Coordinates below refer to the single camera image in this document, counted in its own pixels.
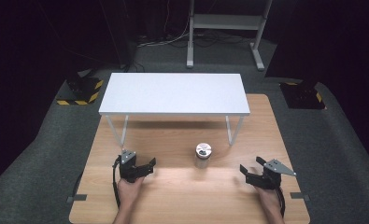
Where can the person's right hand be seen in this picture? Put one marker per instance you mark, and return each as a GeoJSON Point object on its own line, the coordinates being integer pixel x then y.
{"type": "Point", "coordinates": [269, 199]}

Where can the person's left hand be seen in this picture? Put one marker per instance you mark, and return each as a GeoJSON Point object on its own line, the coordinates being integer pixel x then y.
{"type": "Point", "coordinates": [130, 190]}

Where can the black base with striped edge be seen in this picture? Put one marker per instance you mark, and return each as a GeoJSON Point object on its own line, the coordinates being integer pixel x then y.
{"type": "Point", "coordinates": [79, 88]}
{"type": "Point", "coordinates": [302, 96]}

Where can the small white table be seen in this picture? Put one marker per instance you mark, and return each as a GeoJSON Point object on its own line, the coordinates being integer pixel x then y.
{"type": "Point", "coordinates": [174, 93]}

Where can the grey tape strip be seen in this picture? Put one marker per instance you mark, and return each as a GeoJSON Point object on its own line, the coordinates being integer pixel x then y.
{"type": "Point", "coordinates": [77, 198]}
{"type": "Point", "coordinates": [300, 195]}

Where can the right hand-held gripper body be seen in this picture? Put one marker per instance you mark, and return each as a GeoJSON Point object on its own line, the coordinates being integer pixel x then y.
{"type": "Point", "coordinates": [269, 177]}

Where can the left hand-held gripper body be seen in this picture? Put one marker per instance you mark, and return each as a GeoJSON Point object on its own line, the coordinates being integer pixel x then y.
{"type": "Point", "coordinates": [128, 169]}

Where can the white metal stand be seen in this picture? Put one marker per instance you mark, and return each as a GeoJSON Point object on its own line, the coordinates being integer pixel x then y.
{"type": "Point", "coordinates": [225, 23]}

